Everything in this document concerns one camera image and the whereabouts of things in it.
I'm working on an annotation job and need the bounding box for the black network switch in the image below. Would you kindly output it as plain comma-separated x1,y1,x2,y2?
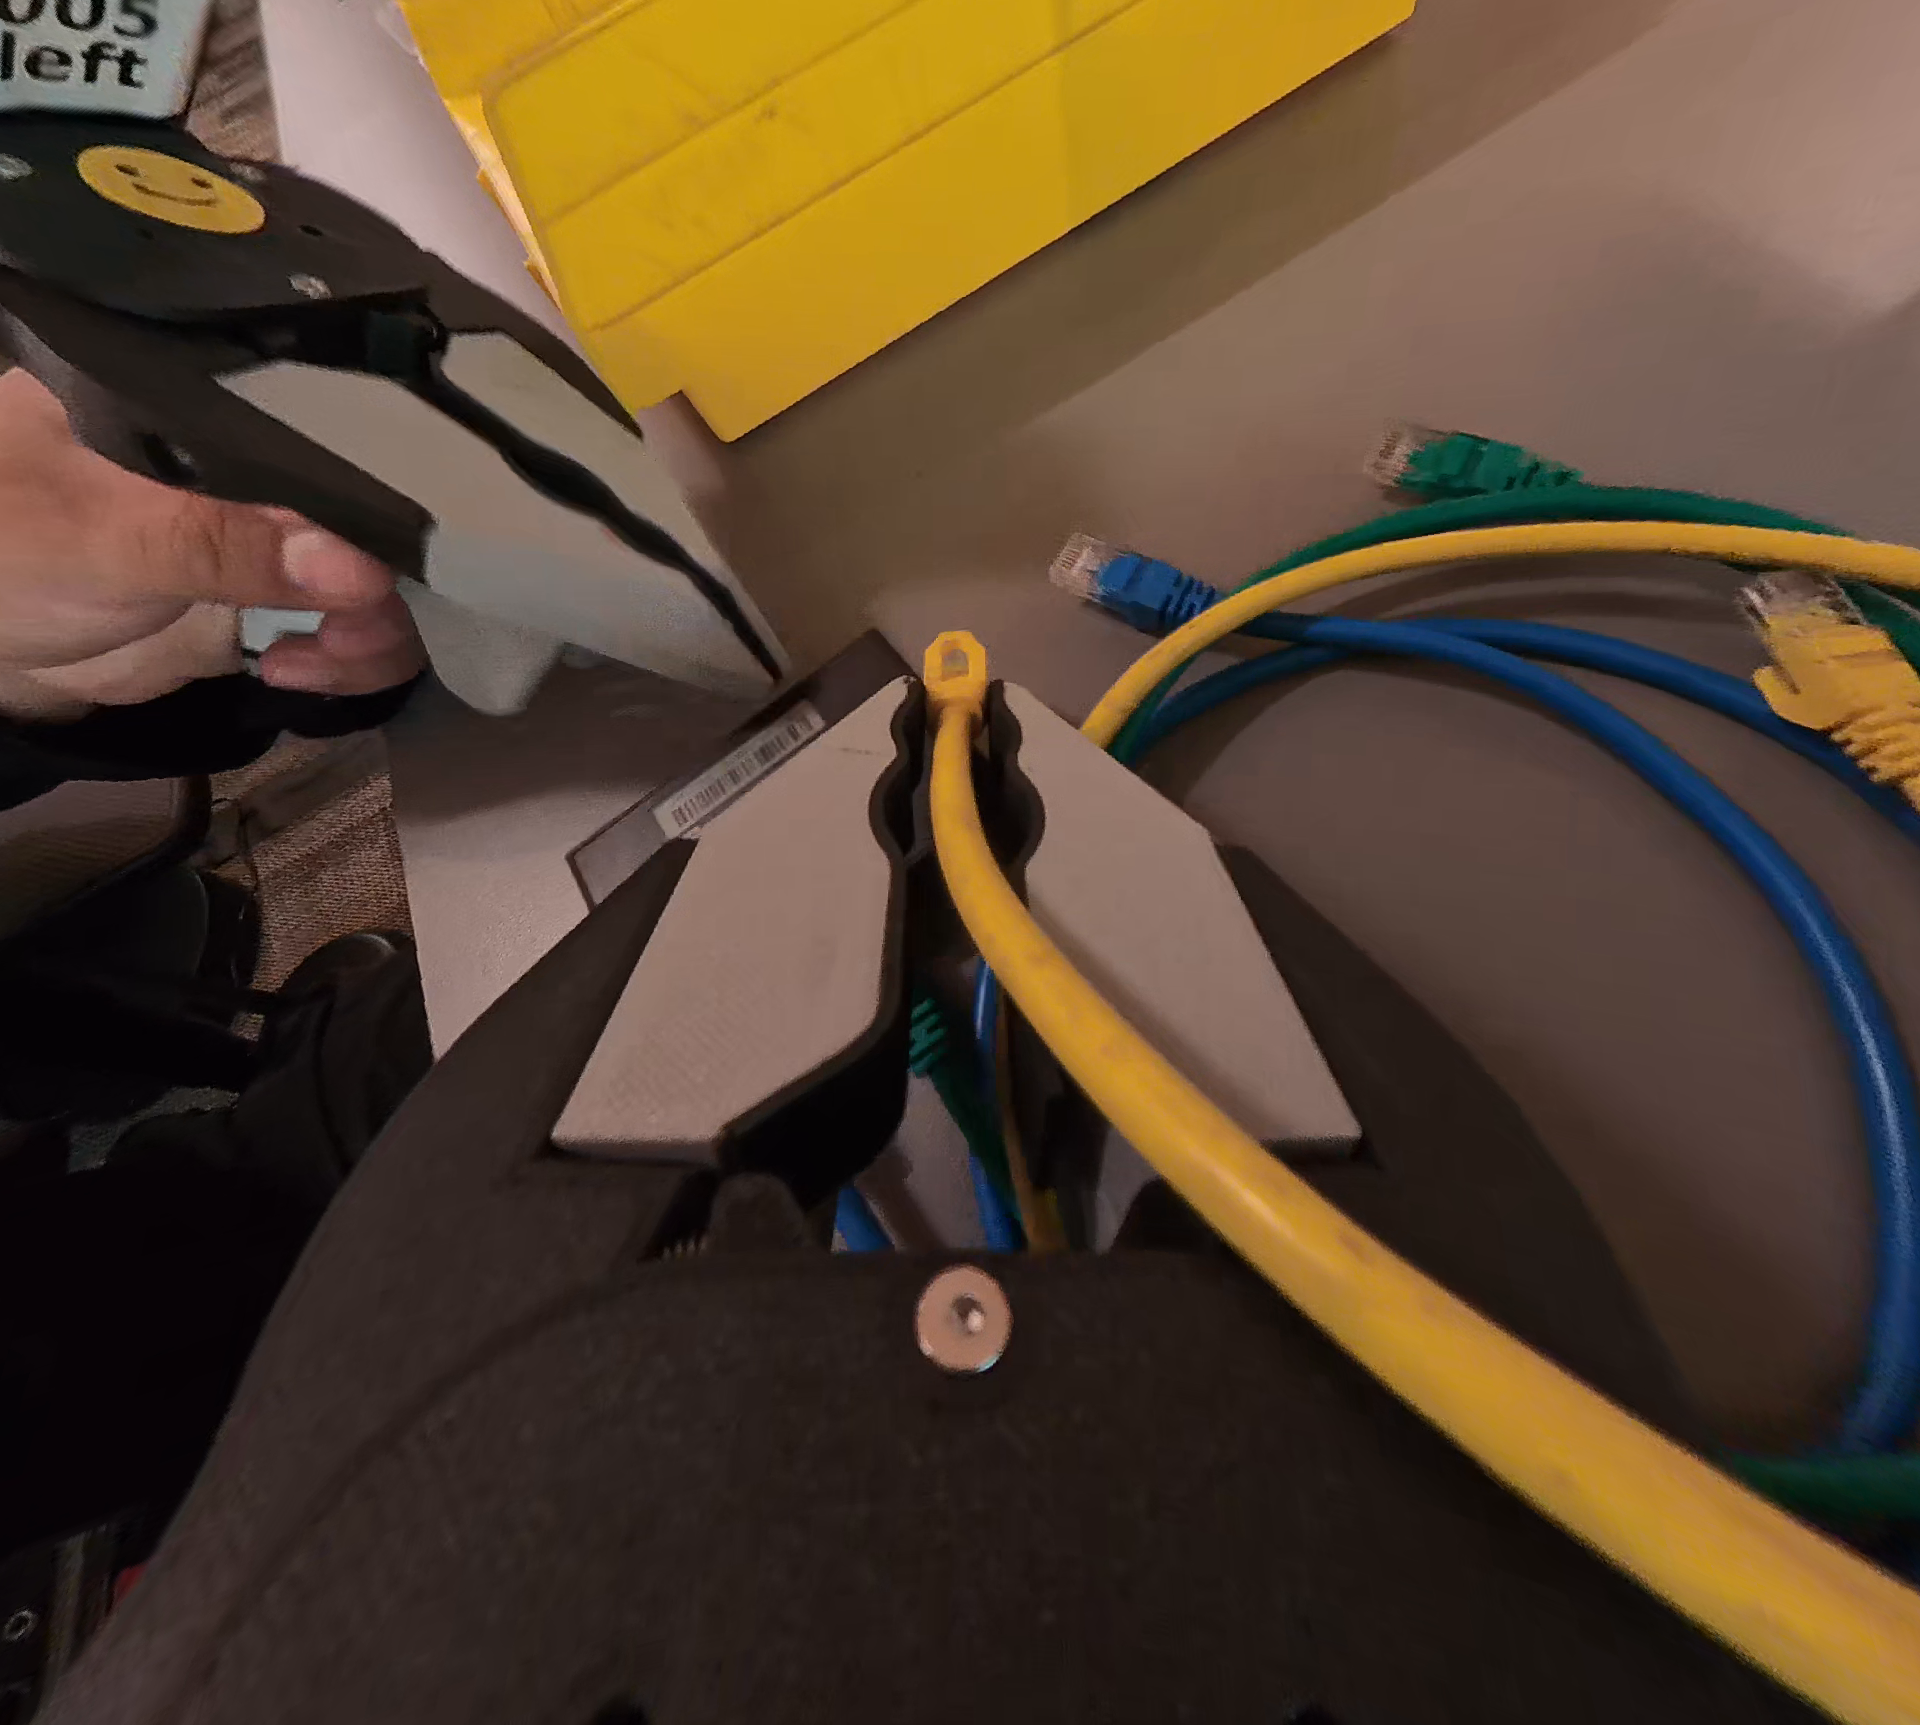
567,627,920,914

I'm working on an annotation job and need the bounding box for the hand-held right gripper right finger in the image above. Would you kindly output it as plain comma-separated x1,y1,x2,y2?
976,678,1361,1156

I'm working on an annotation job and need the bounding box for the person's dark clothed body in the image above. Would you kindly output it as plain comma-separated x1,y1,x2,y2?
0,773,440,1652

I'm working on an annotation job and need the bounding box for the yellow plastic bin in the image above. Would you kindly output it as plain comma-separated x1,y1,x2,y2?
355,0,1471,446

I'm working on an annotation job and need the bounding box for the person's left hand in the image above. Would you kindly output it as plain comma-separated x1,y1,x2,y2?
0,370,430,712

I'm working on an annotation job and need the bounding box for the blue ethernet cable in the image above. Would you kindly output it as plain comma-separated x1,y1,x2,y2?
832,532,1920,1456

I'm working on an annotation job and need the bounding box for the green ethernet cable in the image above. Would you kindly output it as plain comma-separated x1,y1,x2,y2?
905,424,1920,1540

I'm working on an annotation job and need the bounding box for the yellow ethernet cable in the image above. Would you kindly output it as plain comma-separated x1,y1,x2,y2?
920,521,1920,1725

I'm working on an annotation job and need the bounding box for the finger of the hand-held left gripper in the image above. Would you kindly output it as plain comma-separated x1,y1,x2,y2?
226,370,775,701
430,332,783,687

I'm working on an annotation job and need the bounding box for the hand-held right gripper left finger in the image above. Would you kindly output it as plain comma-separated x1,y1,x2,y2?
555,672,924,1171

